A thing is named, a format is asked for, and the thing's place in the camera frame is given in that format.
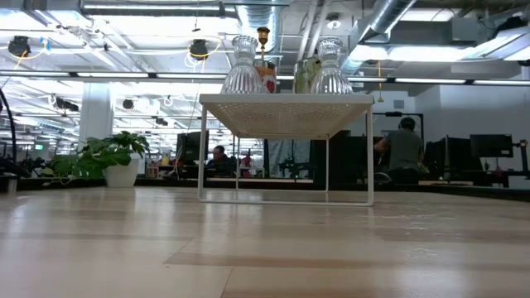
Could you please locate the clear ribbed glass candle holder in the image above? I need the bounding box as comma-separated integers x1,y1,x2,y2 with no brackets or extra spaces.
220,35,266,94
311,36,354,95

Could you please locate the metal tin candle green label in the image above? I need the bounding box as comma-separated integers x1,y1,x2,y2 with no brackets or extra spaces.
292,55,323,94

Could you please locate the tall gold candlestick holder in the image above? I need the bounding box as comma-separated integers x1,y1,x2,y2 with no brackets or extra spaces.
256,26,271,61

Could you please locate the white perforated metal shelf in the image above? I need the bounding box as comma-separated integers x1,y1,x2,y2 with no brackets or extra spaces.
197,93,376,207

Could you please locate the person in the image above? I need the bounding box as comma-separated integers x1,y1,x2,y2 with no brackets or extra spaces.
374,117,426,185
205,144,237,179

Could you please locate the black computer monitor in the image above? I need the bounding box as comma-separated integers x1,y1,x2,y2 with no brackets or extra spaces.
176,131,210,165
470,134,514,159

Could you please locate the black round ceiling fixture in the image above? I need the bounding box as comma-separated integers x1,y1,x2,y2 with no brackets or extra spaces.
189,39,210,62
7,36,32,58

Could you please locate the hanging gold pendant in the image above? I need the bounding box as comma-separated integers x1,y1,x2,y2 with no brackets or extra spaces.
376,60,384,103

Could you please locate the green potted plant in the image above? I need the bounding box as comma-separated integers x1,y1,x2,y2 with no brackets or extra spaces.
41,130,151,190

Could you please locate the silver ventilation duct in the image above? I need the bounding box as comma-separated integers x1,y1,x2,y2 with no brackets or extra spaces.
343,0,417,75

